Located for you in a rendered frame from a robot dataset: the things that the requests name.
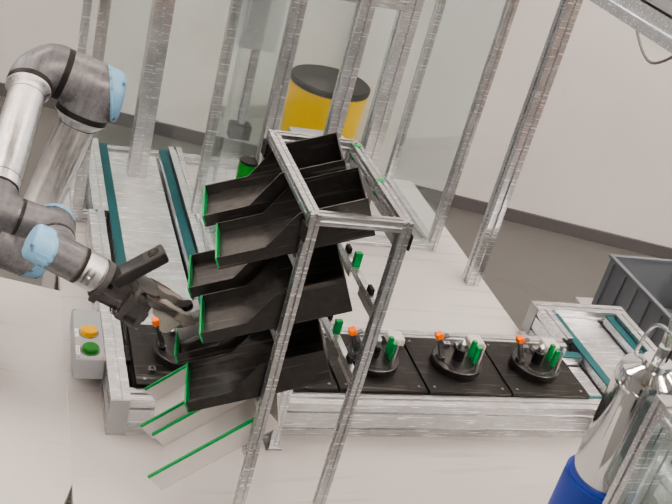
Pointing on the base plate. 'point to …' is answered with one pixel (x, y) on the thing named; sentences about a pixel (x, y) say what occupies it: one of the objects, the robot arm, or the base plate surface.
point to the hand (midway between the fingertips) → (190, 311)
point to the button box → (84, 366)
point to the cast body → (192, 316)
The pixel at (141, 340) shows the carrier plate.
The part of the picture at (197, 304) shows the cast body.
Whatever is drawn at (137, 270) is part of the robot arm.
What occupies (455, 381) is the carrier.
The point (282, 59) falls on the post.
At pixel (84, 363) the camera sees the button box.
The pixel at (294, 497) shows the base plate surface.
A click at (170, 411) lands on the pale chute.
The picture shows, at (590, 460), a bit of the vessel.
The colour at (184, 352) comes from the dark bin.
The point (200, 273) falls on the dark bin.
